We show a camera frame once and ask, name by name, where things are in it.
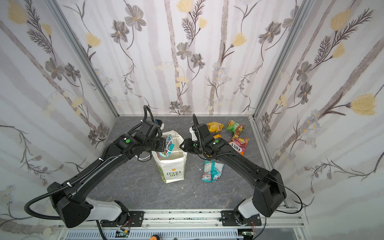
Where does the orange red snack packet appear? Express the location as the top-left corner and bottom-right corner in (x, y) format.
(229, 133), (250, 156)

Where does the teal snack packet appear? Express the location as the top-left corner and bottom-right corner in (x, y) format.
(201, 160), (225, 183)
(157, 135), (175, 158)

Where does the aluminium corner post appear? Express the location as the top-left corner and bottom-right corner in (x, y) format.
(252, 0), (316, 119)
(45, 0), (120, 118)

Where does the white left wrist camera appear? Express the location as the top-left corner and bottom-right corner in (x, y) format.
(155, 120), (165, 130)

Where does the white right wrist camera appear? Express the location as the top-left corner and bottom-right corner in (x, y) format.
(189, 127), (198, 141)

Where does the small yellow snack packet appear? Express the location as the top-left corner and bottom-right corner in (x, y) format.
(207, 122), (224, 133)

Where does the aluminium corner post left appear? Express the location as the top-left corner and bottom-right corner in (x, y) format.
(45, 0), (120, 118)

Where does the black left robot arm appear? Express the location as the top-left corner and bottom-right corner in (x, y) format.
(24, 106), (166, 228)

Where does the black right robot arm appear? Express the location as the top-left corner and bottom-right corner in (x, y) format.
(180, 114), (294, 219)

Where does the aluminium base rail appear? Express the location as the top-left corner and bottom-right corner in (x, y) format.
(53, 209), (310, 240)

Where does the aluminium corner post right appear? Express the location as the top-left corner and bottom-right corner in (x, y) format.
(252, 0), (316, 119)

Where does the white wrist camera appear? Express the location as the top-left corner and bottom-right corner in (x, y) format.
(189, 127), (198, 141)
(155, 120), (165, 130)

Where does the white floral paper bag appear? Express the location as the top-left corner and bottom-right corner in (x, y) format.
(152, 131), (188, 184)

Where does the green snack packet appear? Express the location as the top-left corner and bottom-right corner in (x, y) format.
(226, 120), (247, 136)

